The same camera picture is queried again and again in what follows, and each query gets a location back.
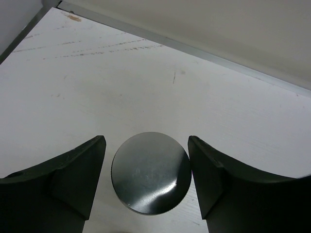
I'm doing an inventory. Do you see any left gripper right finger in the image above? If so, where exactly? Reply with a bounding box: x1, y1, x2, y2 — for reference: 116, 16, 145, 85
188, 136, 311, 233

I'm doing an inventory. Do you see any silver lid spice jar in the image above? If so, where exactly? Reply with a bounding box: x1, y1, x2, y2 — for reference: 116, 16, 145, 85
111, 132, 191, 216

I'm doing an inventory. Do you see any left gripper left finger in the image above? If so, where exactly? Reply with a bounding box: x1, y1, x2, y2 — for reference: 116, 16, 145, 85
0, 135, 106, 233

